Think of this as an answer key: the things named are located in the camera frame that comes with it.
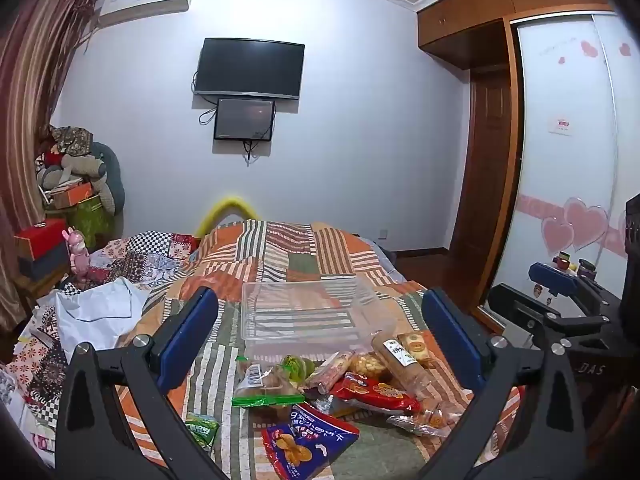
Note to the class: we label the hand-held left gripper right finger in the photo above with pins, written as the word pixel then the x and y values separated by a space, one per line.
pixel 450 345

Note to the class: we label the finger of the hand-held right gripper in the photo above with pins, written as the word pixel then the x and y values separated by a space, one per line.
pixel 520 307
pixel 552 280

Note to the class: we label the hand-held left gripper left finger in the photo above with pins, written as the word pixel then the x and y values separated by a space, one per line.
pixel 192 332

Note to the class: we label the yellow cake packet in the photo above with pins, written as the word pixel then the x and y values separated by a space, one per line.
pixel 419 345

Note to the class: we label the long brown bread packet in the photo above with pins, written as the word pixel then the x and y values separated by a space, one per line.
pixel 400 372

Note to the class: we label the orange snack packet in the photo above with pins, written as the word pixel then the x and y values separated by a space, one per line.
pixel 432 417

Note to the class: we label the popcorn bag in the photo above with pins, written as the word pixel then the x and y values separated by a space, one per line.
pixel 367 364

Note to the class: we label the bread bag with green seal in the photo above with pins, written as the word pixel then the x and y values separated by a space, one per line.
pixel 265 385

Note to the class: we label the red snack packet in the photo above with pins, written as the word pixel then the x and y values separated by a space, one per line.
pixel 372 392

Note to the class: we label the small green snack packet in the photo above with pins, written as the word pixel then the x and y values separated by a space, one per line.
pixel 202 432

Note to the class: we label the green jelly packet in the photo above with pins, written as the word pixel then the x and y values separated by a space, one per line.
pixel 295 366

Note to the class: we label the clear plastic container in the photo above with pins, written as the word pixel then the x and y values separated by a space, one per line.
pixel 310 315

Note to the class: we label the pink striped snack packet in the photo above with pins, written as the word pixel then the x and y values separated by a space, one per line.
pixel 330 370

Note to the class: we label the blue chips bag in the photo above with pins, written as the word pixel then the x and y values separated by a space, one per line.
pixel 295 450

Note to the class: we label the small pink heart sticker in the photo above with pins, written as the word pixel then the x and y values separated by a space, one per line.
pixel 557 235

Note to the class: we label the large pink heart sticker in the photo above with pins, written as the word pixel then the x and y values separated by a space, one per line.
pixel 587 222

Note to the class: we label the white cloth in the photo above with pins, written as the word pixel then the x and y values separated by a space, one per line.
pixel 100 310

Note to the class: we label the grey blue bed sheet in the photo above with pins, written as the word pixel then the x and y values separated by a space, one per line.
pixel 385 260

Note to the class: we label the yellow hoop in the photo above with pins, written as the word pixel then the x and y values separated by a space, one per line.
pixel 227 206

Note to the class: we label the wooden door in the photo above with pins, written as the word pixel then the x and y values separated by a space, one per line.
pixel 487 160

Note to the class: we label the pink bunny toy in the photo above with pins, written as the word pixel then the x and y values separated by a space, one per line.
pixel 77 255

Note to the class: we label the white label sticker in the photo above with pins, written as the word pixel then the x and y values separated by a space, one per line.
pixel 560 126

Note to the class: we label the dark grey box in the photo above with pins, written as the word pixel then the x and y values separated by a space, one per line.
pixel 45 265

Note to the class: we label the wooden wardrobe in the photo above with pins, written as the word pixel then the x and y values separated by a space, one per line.
pixel 550 110

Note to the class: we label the red box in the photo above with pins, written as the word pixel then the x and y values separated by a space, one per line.
pixel 40 237

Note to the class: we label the orange box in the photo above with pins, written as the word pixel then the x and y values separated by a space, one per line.
pixel 72 195

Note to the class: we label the grey plush toy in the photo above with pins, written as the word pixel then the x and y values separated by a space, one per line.
pixel 80 170

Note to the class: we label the patterned cloth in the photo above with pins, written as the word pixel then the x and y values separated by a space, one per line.
pixel 72 140

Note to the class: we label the striped brown curtain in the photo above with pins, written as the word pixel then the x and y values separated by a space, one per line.
pixel 35 85

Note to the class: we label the white air conditioner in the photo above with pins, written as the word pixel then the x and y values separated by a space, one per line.
pixel 145 2

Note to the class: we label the small wall monitor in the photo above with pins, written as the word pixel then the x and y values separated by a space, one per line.
pixel 244 119

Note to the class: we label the wall television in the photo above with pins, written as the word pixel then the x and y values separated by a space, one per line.
pixel 250 67

